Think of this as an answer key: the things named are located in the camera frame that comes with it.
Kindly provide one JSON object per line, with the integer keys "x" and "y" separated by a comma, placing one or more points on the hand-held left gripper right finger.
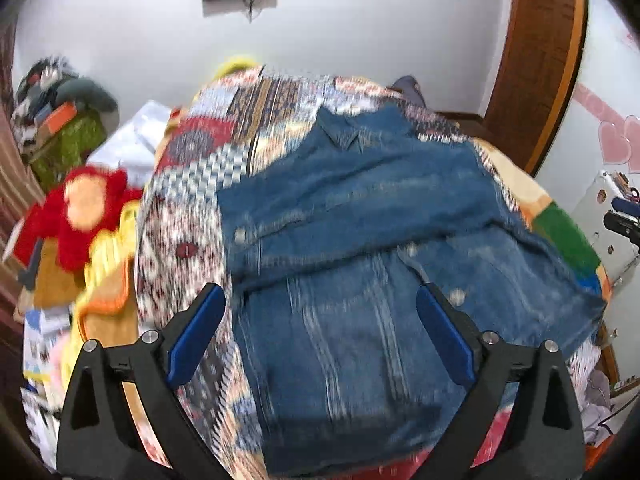
{"x": 445, "y": 335}

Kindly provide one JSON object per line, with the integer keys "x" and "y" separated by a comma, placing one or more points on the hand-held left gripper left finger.
{"x": 195, "y": 335}

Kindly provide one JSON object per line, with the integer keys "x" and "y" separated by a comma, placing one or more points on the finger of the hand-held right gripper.
{"x": 627, "y": 207}
{"x": 622, "y": 227}

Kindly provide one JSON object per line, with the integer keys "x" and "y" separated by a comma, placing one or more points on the blue denim jacket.
{"x": 360, "y": 240}

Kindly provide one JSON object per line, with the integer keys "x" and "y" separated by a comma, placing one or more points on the pile of clothes and bags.
{"x": 50, "y": 95}

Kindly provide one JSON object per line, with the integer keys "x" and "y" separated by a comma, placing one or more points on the colourful fleece blanket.
{"x": 565, "y": 230}

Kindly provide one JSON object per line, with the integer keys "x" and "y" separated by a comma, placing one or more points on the yellow towel with orange edge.
{"x": 105, "y": 280}

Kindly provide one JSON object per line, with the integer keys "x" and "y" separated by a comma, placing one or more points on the patchwork patterned blanket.
{"x": 190, "y": 200}

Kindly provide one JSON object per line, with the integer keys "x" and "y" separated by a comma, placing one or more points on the mustard brown cloth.
{"x": 55, "y": 275}

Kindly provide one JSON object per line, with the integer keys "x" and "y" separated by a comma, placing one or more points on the pile of books and papers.
{"x": 37, "y": 360}

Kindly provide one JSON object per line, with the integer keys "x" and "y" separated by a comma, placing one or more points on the red and yellow plush toy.
{"x": 80, "y": 220}

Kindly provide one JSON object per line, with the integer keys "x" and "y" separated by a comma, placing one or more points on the white cloth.
{"x": 140, "y": 132}

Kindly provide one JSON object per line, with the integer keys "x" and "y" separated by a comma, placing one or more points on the green patterned cloth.
{"x": 67, "y": 145}

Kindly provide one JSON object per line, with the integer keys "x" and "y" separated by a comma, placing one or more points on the striped brown curtain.
{"x": 12, "y": 170}

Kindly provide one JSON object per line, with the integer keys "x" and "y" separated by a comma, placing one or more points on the dark grey bag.
{"x": 409, "y": 91}

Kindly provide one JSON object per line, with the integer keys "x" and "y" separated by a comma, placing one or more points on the orange box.
{"x": 62, "y": 115}

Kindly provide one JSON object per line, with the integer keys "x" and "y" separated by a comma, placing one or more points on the yellow plush cushion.
{"x": 235, "y": 67}

